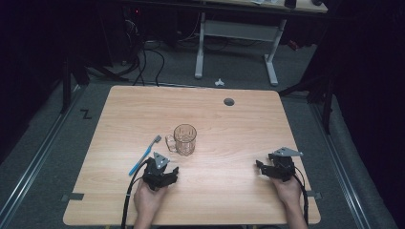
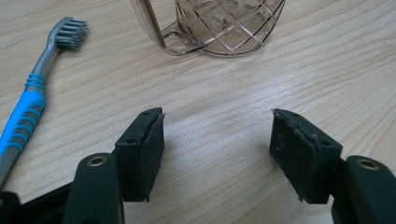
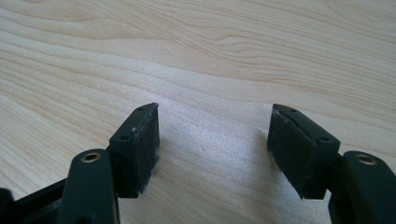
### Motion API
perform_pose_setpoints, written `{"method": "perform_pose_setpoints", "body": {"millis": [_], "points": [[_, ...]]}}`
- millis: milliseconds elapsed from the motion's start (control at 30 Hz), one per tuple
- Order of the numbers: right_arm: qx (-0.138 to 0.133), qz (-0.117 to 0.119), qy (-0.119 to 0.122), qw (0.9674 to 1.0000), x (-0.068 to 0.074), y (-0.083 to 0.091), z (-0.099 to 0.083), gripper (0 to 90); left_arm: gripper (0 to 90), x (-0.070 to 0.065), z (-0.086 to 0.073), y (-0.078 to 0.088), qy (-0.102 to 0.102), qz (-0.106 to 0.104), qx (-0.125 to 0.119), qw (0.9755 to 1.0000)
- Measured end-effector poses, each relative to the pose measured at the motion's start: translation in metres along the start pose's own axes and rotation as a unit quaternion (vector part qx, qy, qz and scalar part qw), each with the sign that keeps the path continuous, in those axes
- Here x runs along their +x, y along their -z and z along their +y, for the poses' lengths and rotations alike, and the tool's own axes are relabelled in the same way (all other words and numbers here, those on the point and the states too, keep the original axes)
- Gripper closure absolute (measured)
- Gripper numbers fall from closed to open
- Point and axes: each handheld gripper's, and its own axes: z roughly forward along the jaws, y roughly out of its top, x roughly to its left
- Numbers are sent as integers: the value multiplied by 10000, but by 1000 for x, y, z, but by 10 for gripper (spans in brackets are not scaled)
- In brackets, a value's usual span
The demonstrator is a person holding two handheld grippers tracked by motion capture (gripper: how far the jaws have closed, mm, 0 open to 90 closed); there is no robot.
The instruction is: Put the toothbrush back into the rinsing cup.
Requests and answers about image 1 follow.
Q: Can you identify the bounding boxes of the metal floor rail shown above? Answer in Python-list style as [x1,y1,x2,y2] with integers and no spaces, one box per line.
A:
[0,85,88,223]
[309,103,372,229]

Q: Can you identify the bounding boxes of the dark computer tower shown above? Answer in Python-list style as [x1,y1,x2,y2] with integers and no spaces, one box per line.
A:
[122,6,145,65]

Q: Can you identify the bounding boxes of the black metal stand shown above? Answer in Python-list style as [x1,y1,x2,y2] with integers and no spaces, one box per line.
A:
[278,73,336,135]
[60,55,129,115]

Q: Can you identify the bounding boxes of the black floor cables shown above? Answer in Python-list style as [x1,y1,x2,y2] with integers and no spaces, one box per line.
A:
[132,37,166,88]

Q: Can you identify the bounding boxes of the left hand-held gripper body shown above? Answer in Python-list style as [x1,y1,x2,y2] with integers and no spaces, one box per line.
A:
[141,152,175,192]

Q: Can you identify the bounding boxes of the person's left hand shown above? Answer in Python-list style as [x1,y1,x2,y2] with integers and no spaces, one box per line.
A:
[133,179,169,220]

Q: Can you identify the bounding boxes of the person's right hand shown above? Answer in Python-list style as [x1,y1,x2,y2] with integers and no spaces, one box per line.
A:
[270,176,303,208]

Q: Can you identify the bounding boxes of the blue toothbrush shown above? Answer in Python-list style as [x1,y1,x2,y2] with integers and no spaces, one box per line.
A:
[128,135,162,177]

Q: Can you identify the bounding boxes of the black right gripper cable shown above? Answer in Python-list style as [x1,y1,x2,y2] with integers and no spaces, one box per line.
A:
[291,165,309,225]

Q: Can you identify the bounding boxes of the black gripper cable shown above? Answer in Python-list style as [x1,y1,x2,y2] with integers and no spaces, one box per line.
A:
[120,158,151,229]
[291,165,309,225]

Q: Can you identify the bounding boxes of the clear glass mug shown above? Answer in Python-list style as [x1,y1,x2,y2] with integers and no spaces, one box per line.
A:
[164,123,198,156]

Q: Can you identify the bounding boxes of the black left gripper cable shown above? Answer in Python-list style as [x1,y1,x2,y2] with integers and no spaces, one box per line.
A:
[120,158,151,229]

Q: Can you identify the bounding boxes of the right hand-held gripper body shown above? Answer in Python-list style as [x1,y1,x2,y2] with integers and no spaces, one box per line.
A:
[266,146,304,183]

